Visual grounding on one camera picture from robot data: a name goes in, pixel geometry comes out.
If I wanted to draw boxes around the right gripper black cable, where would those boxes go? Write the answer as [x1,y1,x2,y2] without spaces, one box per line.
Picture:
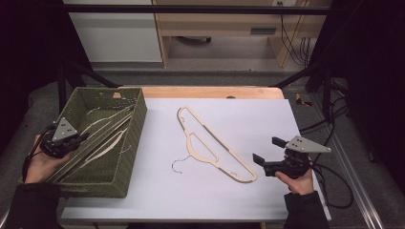
[309,160,355,210]

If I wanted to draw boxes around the person's left hand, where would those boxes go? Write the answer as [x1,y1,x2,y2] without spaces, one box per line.
[24,133,75,185]

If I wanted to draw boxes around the green woven basket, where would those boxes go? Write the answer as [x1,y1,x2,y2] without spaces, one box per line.
[18,86,148,198]

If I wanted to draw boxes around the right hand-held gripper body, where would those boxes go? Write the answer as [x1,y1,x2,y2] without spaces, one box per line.
[263,135,332,179]

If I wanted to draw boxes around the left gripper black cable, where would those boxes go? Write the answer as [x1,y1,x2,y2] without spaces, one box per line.
[21,125,56,183]

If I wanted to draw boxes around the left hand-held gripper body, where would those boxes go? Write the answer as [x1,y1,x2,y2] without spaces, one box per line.
[39,116,83,159]

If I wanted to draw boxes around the black horizontal frame bar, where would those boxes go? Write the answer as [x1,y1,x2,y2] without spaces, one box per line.
[63,4,332,15]

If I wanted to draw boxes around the person's right hand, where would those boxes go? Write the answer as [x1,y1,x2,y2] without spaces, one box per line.
[275,170,316,196]

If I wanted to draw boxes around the aluminium rail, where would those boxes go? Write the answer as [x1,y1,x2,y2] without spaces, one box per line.
[309,92,386,229]
[0,208,11,229]

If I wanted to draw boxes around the black curtain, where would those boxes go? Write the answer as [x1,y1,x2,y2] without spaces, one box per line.
[0,0,92,154]
[309,0,405,192]

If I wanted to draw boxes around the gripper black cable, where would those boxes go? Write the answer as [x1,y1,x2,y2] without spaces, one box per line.
[309,160,355,210]
[21,125,56,183]

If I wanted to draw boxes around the white cabinet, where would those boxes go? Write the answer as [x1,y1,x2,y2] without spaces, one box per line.
[62,0,163,63]

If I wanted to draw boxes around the yellow and black tool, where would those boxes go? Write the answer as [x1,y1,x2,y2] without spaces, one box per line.
[294,93,313,108]

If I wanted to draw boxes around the light wooden desk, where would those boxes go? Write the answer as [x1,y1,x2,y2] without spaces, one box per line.
[152,0,332,69]

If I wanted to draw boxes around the beige clothes hanger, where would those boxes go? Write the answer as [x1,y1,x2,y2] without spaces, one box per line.
[80,104,137,137]
[47,114,135,184]
[171,105,258,184]

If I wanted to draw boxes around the white sheet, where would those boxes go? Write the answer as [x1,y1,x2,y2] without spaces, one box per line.
[60,97,332,222]

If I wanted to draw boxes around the black floor cables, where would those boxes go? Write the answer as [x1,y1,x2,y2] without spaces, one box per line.
[299,79,350,135]

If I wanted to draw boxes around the hanging black cable bundle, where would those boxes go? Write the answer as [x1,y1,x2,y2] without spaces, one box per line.
[279,3,311,68]

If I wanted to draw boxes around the black frame strut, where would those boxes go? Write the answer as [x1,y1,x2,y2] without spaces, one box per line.
[270,61,332,118]
[56,60,120,113]

